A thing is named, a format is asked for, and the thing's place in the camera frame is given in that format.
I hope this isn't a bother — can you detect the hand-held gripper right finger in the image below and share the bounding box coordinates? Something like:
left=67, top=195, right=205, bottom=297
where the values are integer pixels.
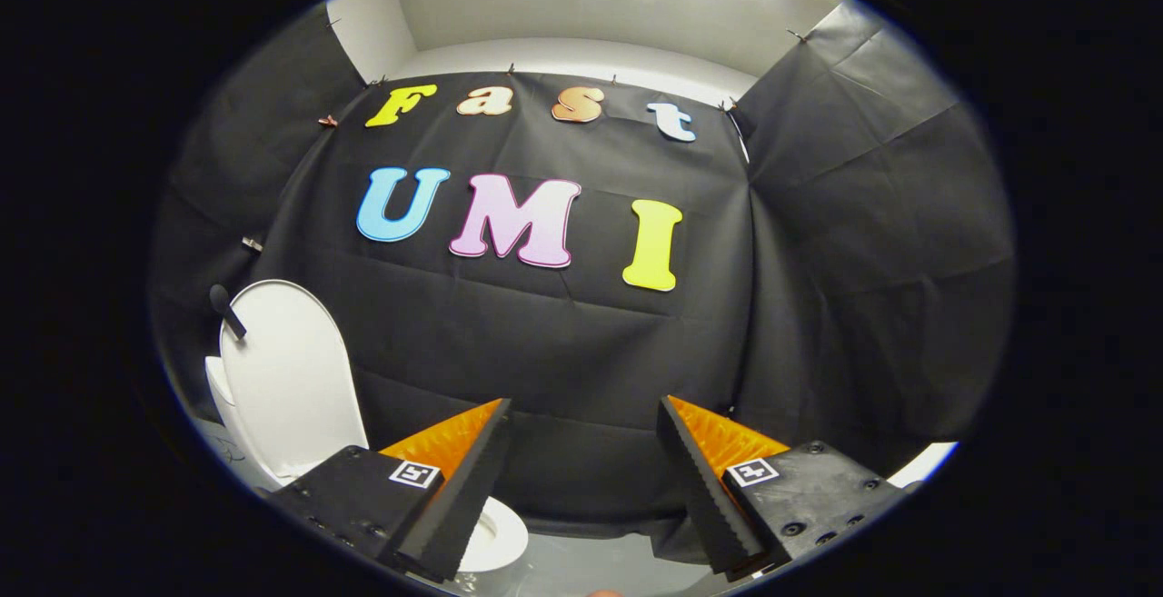
left=656, top=394, right=914, bottom=580

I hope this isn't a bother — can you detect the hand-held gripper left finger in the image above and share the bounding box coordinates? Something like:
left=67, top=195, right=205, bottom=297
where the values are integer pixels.
left=271, top=397, right=514, bottom=583

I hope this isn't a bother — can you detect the white toilet lid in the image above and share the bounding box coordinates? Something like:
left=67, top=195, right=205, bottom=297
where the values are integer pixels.
left=209, top=279, right=371, bottom=482

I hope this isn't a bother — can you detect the white toilet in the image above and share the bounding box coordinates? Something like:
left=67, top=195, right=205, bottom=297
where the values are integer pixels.
left=204, top=356, right=530, bottom=593

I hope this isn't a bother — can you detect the black backdrop cloth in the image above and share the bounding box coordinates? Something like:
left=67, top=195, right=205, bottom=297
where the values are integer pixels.
left=150, top=2, right=1017, bottom=536

